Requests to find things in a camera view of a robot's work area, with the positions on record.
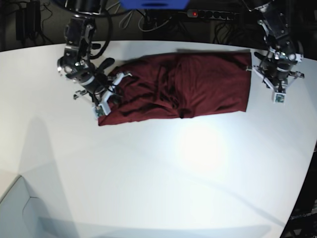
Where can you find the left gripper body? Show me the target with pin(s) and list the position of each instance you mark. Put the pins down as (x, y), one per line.
(275, 69)

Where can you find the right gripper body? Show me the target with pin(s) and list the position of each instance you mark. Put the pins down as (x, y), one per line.
(98, 88)

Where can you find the dark red t-shirt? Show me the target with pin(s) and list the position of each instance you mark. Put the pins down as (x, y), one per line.
(181, 85)

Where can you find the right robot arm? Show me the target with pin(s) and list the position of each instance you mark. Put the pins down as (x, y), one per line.
(76, 62)

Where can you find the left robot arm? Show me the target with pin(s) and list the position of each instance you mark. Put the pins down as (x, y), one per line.
(275, 24)

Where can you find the blue box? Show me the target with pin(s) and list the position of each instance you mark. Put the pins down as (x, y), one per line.
(154, 4)

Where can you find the black box on floor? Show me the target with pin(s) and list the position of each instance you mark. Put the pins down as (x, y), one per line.
(28, 21)

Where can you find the black power strip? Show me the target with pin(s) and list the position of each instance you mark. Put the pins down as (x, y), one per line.
(212, 15)

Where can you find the white bin corner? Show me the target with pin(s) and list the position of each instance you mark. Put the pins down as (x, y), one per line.
(19, 215)

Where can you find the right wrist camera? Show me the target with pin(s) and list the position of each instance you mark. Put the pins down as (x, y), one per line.
(101, 110)

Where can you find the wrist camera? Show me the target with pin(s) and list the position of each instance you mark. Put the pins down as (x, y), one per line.
(101, 110)
(279, 98)

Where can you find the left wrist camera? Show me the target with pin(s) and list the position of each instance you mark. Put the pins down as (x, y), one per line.
(279, 98)

